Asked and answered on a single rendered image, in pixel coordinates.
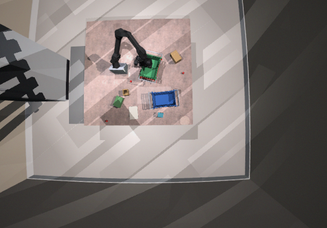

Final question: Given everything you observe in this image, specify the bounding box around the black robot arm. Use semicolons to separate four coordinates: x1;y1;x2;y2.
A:
110;28;152;69

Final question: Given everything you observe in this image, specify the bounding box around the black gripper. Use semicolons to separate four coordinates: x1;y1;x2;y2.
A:
134;59;153;69

